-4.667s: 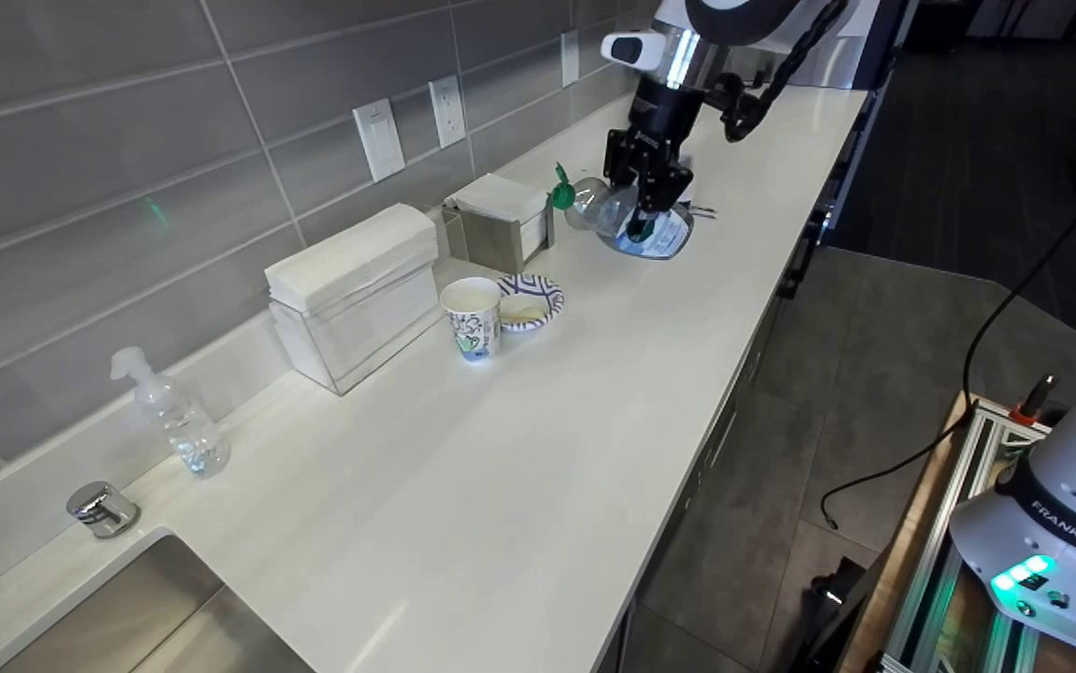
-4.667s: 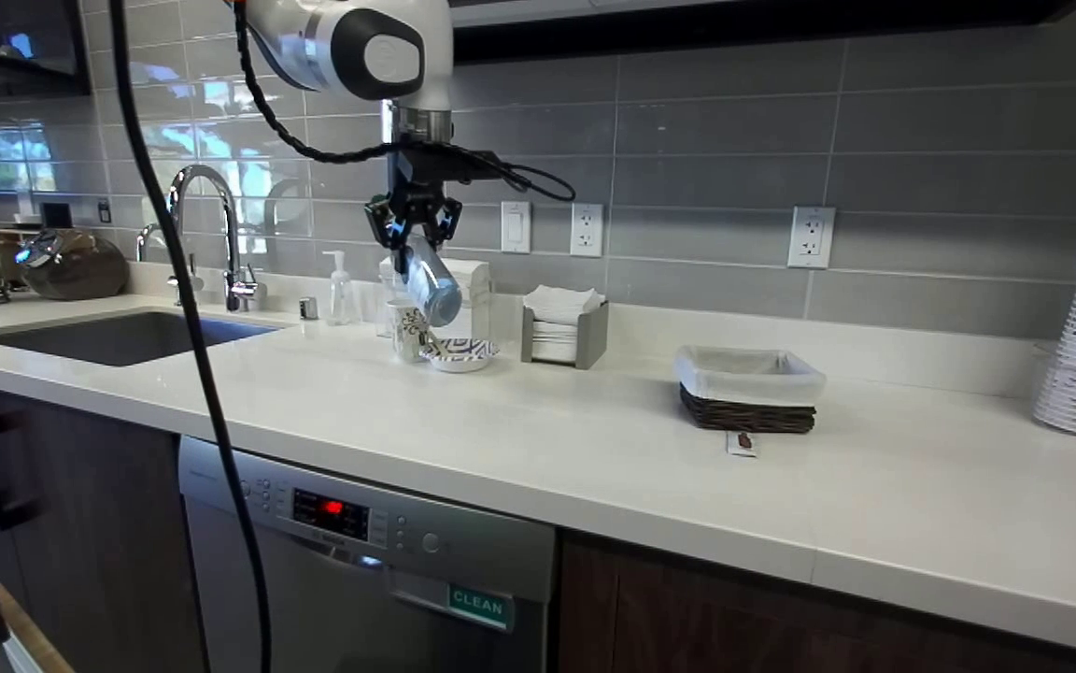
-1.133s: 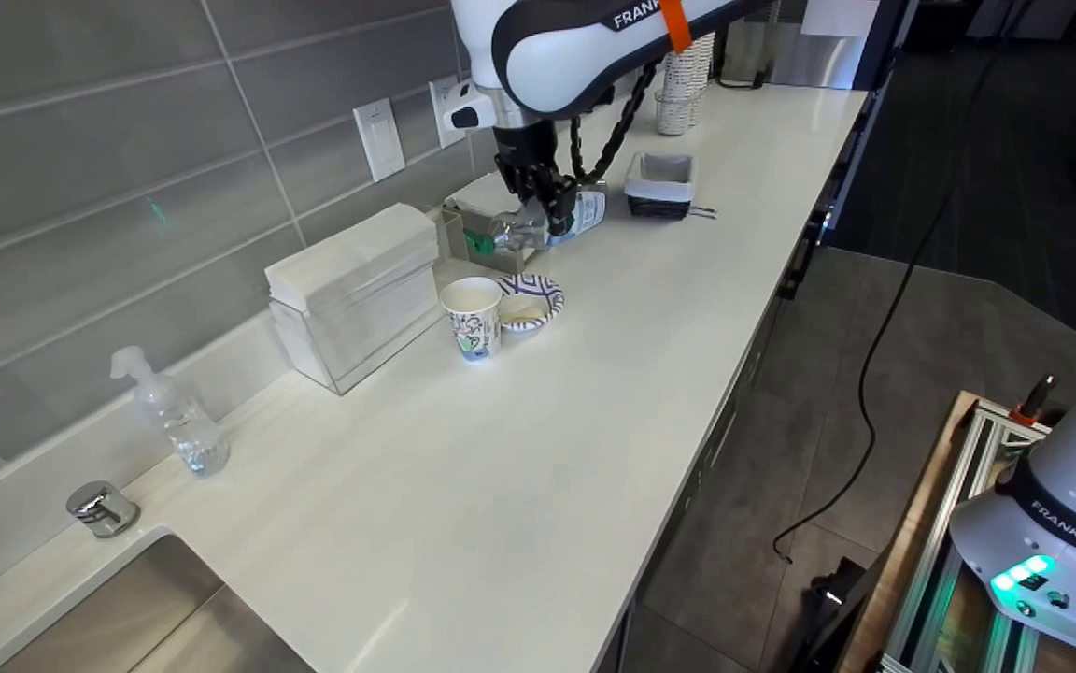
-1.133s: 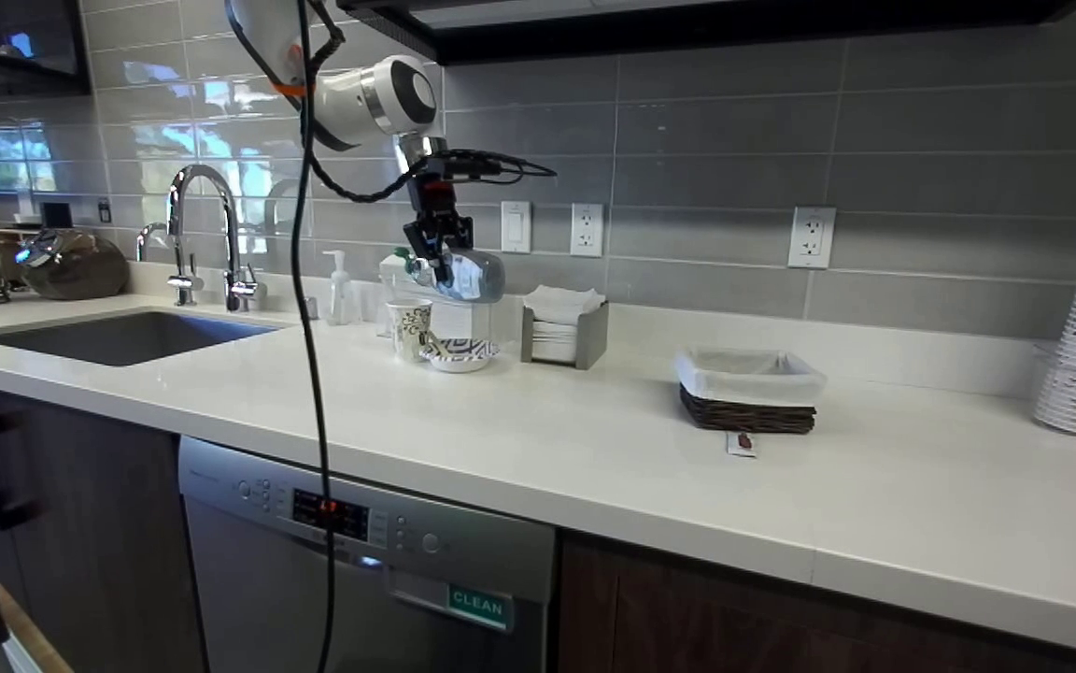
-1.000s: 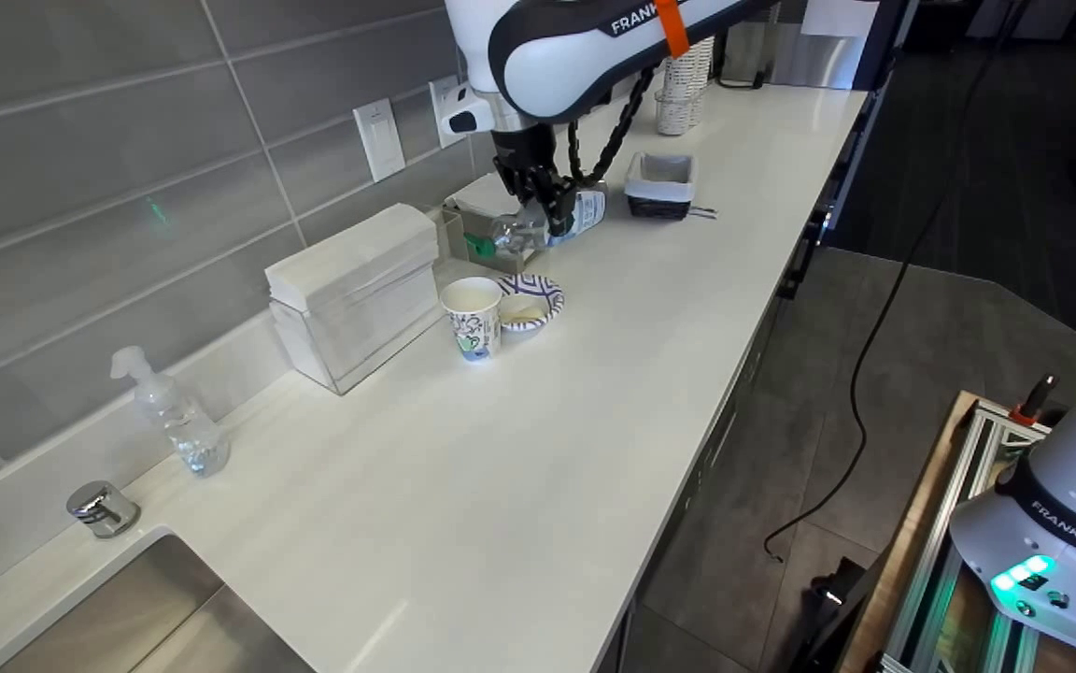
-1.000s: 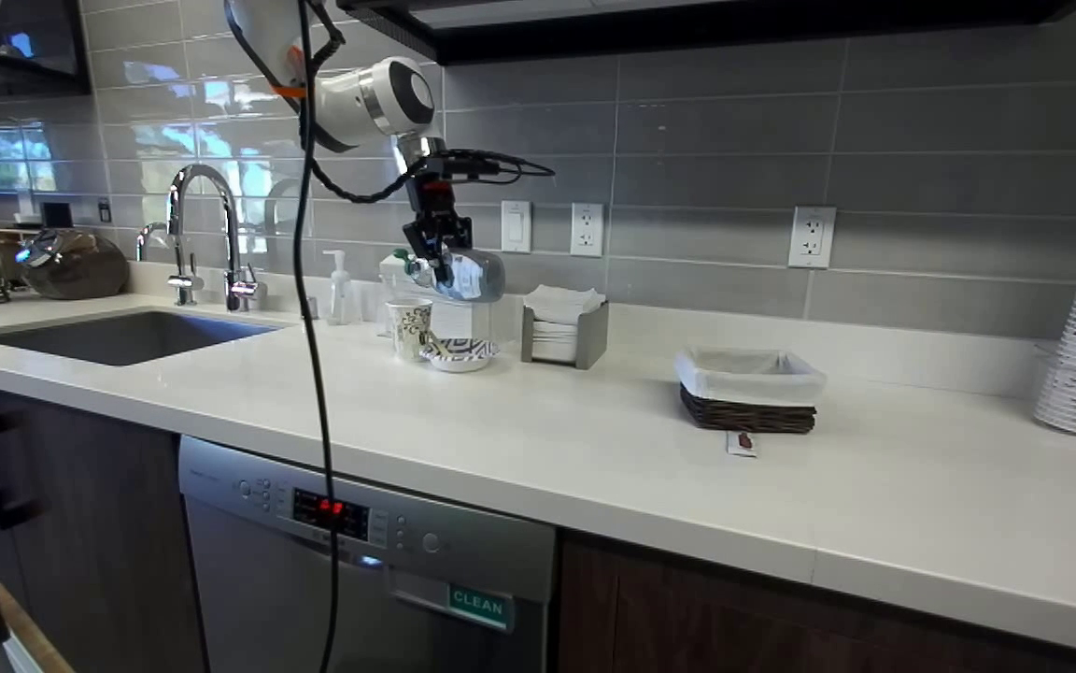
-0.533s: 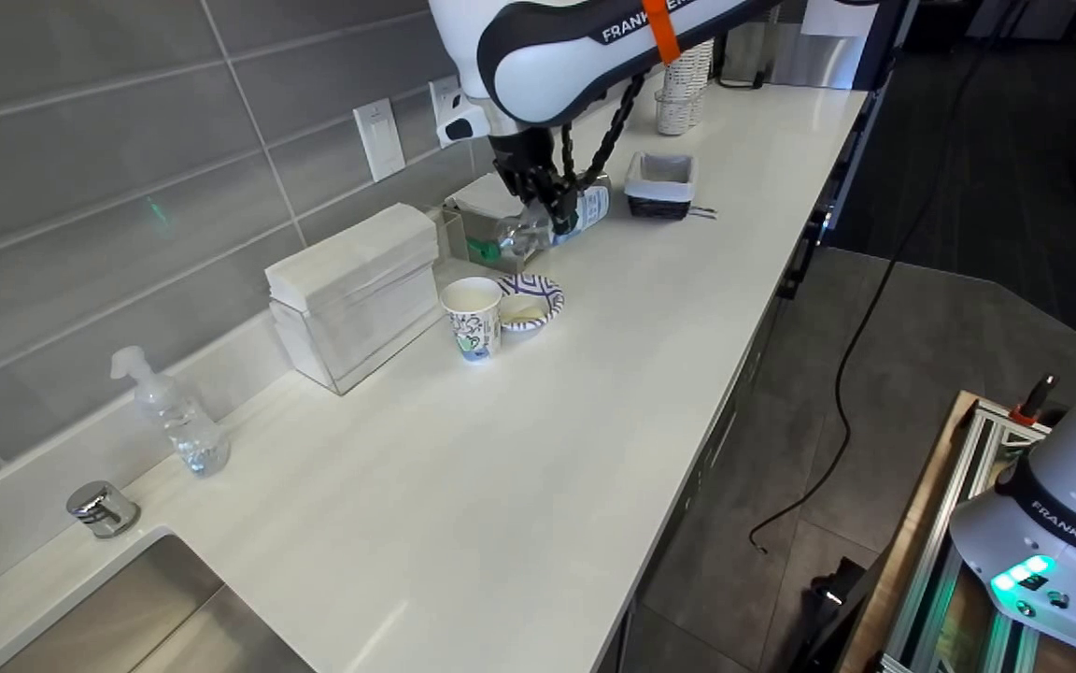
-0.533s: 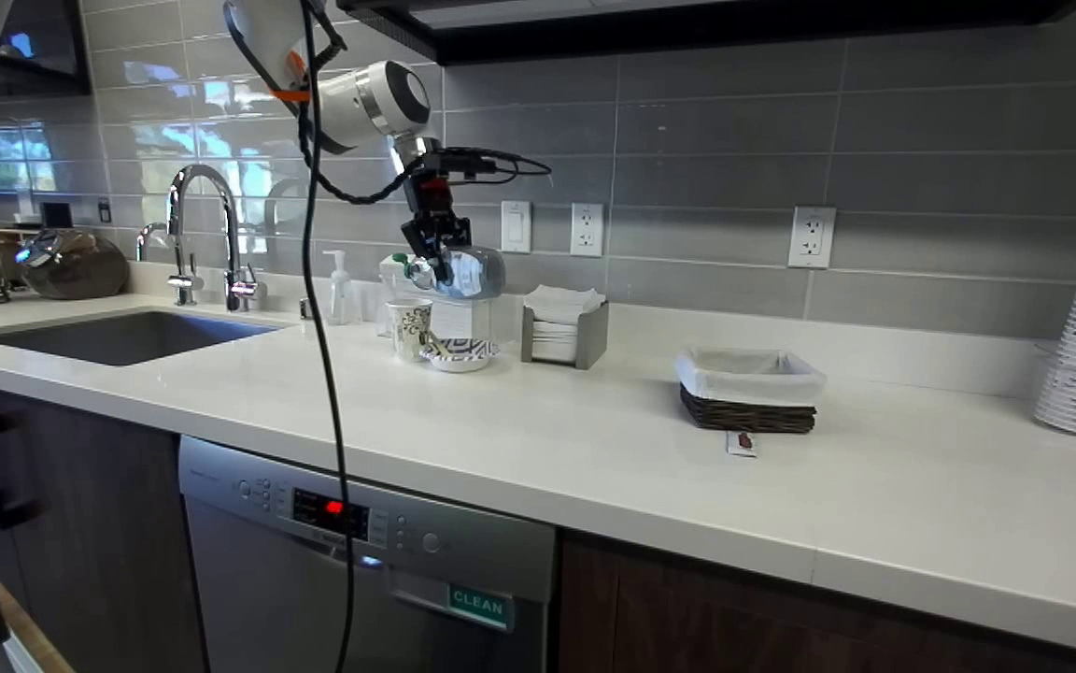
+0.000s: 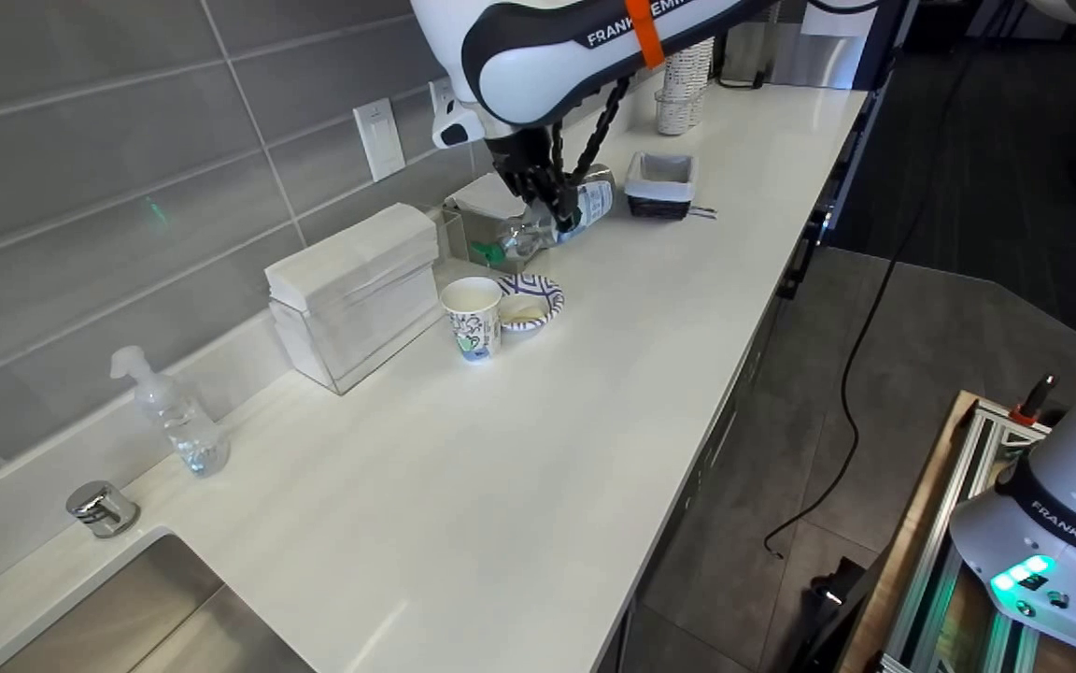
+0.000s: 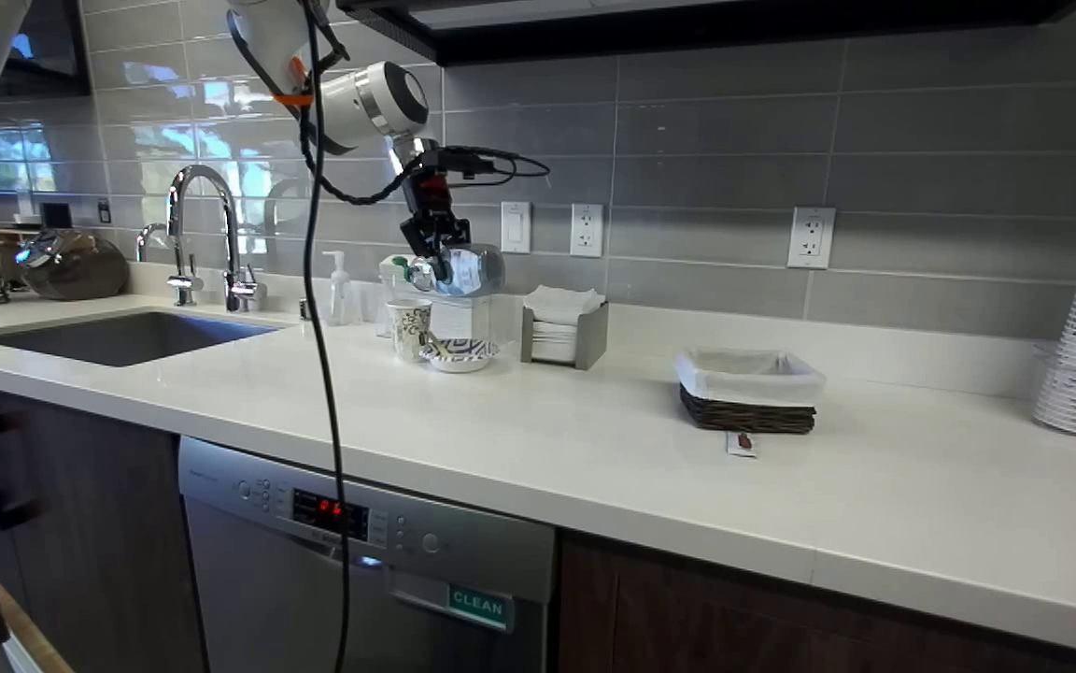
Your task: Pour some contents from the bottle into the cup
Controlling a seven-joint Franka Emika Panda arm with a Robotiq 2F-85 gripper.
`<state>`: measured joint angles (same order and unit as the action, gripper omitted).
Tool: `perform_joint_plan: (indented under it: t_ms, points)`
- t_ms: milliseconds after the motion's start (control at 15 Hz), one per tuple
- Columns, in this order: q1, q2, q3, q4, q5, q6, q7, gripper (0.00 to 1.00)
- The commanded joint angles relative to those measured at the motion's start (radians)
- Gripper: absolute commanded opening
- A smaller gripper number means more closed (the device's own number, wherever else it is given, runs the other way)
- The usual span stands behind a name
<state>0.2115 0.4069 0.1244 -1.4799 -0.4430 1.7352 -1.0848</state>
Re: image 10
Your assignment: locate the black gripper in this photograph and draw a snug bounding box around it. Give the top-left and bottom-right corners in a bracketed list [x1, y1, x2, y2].
[394, 139, 479, 286]

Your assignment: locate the patterned paper cup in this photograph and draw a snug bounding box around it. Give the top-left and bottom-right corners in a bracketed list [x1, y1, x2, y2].
[386, 250, 443, 366]

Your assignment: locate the clear spray bottle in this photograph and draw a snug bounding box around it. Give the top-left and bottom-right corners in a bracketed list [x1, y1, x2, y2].
[315, 246, 357, 330]

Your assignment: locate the small blue patterned bowl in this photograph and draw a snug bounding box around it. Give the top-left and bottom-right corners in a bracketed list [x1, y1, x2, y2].
[413, 332, 500, 376]

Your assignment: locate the metal napkin holder with napkins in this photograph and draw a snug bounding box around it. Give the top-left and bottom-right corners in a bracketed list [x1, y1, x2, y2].
[519, 279, 611, 373]

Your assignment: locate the chrome kitchen faucet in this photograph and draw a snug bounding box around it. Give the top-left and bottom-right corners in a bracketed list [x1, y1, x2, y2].
[160, 162, 261, 315]

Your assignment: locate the small chrome side tap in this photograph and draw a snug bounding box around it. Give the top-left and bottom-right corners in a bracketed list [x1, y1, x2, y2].
[132, 220, 180, 269]

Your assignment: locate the stainless steel dishwasher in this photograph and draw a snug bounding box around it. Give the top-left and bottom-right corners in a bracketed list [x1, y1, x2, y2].
[175, 433, 561, 673]

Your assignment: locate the steel sink basin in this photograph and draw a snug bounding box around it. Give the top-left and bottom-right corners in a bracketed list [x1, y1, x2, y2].
[0, 307, 284, 369]

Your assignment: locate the dark upper cabinet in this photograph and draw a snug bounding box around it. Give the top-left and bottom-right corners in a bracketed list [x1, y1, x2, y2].
[0, 0, 92, 99]
[337, 0, 1076, 67]

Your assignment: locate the black tray with white liner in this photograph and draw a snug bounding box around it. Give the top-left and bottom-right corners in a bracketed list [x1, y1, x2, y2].
[672, 349, 830, 437]

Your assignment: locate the dark basket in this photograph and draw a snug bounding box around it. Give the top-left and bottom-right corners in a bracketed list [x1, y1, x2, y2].
[11, 228, 135, 301]

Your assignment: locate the dark wood lower cabinet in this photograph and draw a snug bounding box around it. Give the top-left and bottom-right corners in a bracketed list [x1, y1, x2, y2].
[0, 376, 210, 673]
[549, 528, 1076, 673]

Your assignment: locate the white wall outlet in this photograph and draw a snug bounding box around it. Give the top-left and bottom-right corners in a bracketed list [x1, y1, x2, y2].
[784, 202, 840, 274]
[565, 198, 607, 261]
[495, 198, 533, 256]

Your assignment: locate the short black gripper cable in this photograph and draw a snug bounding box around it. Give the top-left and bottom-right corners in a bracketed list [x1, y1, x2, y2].
[437, 142, 553, 188]

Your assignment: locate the long black cable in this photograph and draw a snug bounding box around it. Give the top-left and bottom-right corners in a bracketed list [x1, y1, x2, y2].
[291, 0, 353, 673]

